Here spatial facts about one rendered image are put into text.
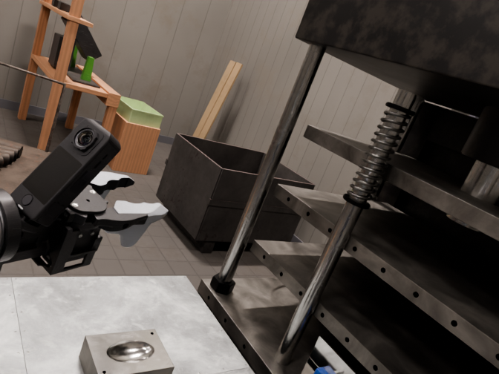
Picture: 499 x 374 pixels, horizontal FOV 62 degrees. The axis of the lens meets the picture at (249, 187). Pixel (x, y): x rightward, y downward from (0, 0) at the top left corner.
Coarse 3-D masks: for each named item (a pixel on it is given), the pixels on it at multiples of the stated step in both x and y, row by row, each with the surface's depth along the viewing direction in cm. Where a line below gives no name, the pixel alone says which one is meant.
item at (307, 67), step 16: (320, 48) 143; (304, 64) 145; (304, 80) 146; (304, 96) 148; (288, 112) 149; (416, 112) 187; (288, 128) 151; (272, 144) 154; (400, 144) 191; (272, 160) 154; (272, 176) 156; (256, 192) 158; (256, 208) 159; (240, 224) 163; (240, 240) 163; (240, 256) 166; (224, 272) 167; (224, 288) 168
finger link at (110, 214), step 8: (112, 208) 47; (88, 216) 45; (96, 216) 44; (104, 216) 45; (112, 216) 45; (120, 216) 46; (128, 216) 47; (136, 216) 48; (144, 216) 49; (96, 224) 44; (104, 224) 45; (112, 224) 45; (120, 224) 46; (128, 224) 47; (136, 224) 49
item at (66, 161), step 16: (80, 128) 42; (96, 128) 42; (64, 144) 42; (80, 144) 42; (96, 144) 41; (112, 144) 42; (48, 160) 42; (64, 160) 41; (80, 160) 41; (96, 160) 42; (32, 176) 41; (48, 176) 41; (64, 176) 41; (80, 176) 41; (96, 176) 43; (16, 192) 41; (32, 192) 41; (48, 192) 40; (64, 192) 41; (80, 192) 42; (32, 208) 40; (48, 208) 40; (64, 208) 42; (48, 224) 41
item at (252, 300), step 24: (240, 288) 178; (264, 288) 186; (216, 312) 163; (240, 312) 161; (264, 312) 167; (288, 312) 174; (240, 336) 149; (264, 336) 152; (312, 336) 164; (264, 360) 139
